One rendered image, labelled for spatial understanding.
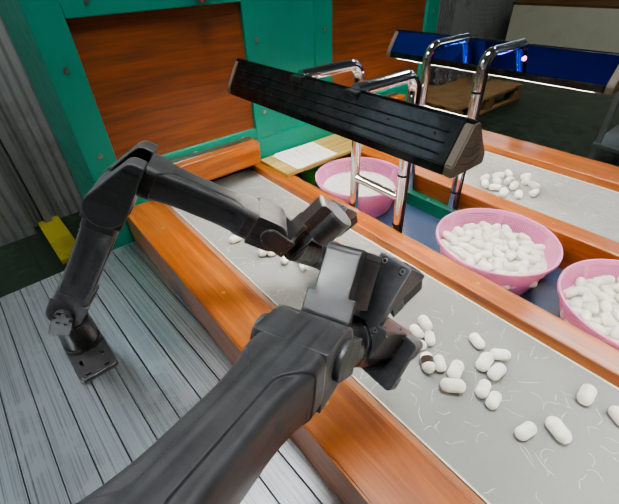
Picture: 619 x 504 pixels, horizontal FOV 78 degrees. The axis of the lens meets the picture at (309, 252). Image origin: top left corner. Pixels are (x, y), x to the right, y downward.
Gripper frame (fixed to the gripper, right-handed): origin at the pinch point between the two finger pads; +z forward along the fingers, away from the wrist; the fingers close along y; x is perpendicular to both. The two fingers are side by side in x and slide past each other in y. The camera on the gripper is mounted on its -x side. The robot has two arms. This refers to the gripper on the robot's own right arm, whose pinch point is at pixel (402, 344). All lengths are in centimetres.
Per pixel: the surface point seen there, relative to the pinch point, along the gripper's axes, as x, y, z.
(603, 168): -59, 8, 84
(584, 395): -5.5, -19.3, 21.3
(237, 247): 8, 50, 8
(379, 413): 10.7, -1.8, 1.8
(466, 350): -1.3, -2.8, 19.4
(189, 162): -3, 78, 3
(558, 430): -0.1, -19.3, 15.1
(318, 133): -31, 84, 46
